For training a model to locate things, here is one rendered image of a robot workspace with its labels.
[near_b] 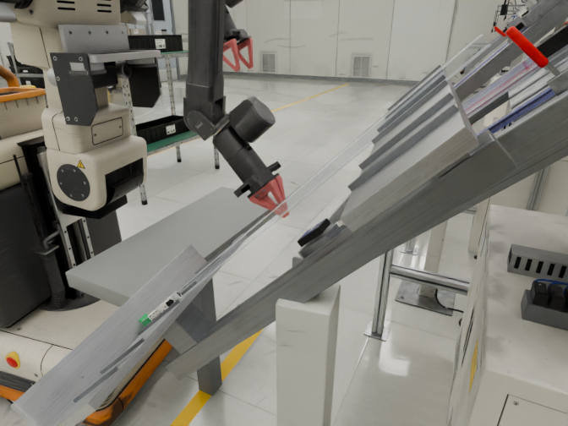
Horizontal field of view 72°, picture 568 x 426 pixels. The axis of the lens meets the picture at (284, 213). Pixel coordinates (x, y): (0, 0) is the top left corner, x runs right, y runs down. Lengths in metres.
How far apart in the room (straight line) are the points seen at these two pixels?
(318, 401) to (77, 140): 0.86
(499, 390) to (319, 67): 9.58
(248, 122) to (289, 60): 9.64
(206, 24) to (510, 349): 0.73
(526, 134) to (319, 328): 0.33
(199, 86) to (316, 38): 9.35
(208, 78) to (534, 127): 0.51
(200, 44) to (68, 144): 0.52
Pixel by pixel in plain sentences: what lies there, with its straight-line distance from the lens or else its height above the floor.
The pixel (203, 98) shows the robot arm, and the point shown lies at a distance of 0.75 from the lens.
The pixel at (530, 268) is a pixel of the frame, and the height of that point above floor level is 0.64.
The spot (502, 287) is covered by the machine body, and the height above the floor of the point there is 0.62.
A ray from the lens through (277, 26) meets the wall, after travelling 10.49.
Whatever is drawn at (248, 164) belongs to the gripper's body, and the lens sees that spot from 0.76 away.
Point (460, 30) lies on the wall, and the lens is 9.37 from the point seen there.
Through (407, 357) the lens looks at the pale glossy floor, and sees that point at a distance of 1.60.
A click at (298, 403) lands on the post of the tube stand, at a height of 0.69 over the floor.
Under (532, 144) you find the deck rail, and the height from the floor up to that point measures 0.97.
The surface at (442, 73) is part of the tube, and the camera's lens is 0.34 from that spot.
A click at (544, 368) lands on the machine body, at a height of 0.62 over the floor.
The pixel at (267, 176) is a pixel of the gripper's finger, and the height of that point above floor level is 0.84.
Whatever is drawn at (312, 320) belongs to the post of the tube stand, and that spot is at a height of 0.82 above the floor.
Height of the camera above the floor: 1.09
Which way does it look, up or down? 25 degrees down
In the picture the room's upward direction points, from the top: straight up
